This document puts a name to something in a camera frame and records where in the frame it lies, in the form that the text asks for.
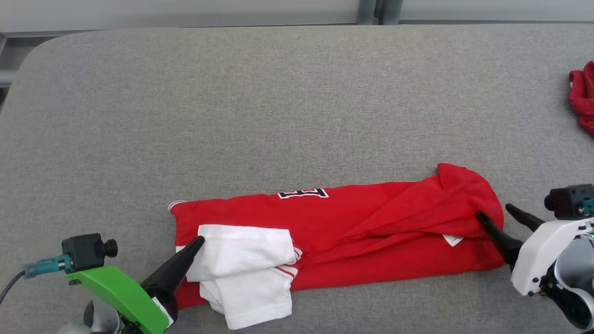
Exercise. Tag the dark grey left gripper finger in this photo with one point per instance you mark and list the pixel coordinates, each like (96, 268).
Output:
(178, 266)

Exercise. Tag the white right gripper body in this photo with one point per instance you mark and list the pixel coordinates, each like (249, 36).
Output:
(538, 260)

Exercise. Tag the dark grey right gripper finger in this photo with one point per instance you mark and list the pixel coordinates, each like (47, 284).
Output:
(526, 217)
(503, 241)

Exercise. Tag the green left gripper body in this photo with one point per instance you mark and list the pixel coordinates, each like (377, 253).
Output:
(116, 287)

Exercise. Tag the red jersey with white sleeves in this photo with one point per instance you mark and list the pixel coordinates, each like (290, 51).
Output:
(371, 232)

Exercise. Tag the red shorts with white lining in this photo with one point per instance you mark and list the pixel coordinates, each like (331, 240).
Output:
(584, 97)

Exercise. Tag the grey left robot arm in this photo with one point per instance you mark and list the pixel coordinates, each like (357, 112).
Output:
(100, 319)

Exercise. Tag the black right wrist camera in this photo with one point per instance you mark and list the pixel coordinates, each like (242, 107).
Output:
(568, 202)

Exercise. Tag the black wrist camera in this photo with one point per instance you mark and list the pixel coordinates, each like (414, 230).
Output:
(568, 202)
(86, 250)

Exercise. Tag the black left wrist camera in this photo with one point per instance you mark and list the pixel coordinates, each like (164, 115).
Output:
(86, 250)

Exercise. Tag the grey metal partition post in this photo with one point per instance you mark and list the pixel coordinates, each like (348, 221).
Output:
(378, 11)

